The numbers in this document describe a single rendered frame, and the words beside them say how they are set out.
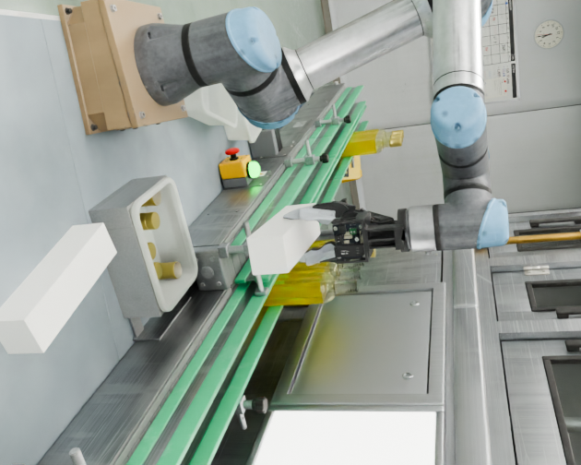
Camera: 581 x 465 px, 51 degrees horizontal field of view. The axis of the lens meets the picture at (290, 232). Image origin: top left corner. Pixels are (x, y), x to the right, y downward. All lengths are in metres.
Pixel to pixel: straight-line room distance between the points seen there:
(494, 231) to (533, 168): 6.53
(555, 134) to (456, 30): 6.44
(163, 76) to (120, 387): 0.55
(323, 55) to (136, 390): 0.70
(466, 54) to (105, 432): 0.79
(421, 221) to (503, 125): 6.37
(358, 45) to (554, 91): 6.15
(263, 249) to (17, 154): 0.40
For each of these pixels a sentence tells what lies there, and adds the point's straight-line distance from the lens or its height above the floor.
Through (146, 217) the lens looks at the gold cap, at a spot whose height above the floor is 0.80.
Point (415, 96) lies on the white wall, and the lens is 7.22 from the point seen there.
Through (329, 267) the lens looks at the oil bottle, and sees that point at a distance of 1.40.
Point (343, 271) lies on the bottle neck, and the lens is 1.40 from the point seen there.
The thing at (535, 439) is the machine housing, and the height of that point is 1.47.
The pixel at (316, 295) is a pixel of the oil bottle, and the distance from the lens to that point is 1.36.
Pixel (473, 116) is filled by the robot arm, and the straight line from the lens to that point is 0.89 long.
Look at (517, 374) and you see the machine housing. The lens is 1.34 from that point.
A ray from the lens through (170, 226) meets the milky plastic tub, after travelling 1.26.
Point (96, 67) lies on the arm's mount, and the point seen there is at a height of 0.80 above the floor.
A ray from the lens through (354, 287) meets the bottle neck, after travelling 1.35.
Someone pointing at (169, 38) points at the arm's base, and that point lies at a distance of 1.15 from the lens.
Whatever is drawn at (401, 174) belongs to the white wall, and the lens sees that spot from 7.47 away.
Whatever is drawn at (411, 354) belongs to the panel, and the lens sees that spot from 1.33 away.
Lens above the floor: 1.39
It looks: 17 degrees down
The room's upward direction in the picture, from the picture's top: 85 degrees clockwise
